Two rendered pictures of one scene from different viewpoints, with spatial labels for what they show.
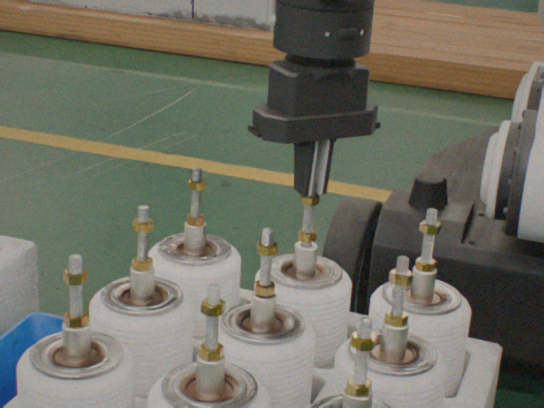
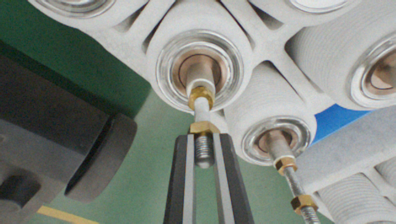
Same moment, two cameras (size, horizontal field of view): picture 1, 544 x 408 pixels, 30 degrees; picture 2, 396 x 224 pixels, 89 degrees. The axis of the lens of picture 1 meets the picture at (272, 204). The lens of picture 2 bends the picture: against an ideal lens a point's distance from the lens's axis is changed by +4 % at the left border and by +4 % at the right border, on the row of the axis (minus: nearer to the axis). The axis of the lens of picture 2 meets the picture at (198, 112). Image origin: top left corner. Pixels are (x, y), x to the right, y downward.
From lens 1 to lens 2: 89 cm
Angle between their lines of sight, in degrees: 38
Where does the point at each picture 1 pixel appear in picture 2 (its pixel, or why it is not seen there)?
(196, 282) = (294, 101)
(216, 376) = not seen: outside the picture
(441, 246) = (25, 140)
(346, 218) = (98, 183)
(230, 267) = (258, 111)
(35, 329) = not seen: hidden behind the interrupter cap
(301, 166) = (241, 194)
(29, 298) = not seen: hidden behind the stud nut
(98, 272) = (211, 188)
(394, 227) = (61, 166)
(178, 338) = (376, 10)
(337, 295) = (179, 17)
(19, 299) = (300, 161)
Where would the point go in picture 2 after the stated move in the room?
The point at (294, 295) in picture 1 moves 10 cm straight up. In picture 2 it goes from (235, 29) to (281, 100)
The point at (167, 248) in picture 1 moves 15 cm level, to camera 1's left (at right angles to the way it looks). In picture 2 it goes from (298, 147) to (388, 181)
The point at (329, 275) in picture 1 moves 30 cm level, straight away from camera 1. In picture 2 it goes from (178, 54) to (93, 218)
